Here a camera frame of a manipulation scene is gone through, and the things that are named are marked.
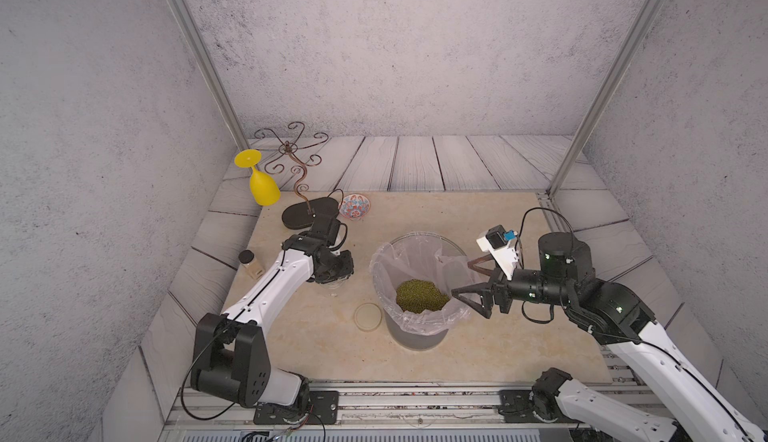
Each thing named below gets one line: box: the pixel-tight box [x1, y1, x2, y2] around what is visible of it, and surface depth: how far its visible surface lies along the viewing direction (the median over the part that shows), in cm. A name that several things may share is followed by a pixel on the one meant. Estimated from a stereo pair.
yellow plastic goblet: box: [234, 149, 281, 207], surface depth 91 cm
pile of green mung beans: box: [395, 279, 450, 313], surface depth 88 cm
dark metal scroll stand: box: [255, 122, 339, 230], surface depth 98 cm
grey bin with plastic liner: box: [369, 231, 480, 351], surface depth 76 cm
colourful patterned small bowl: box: [339, 193, 371, 221], surface depth 117 cm
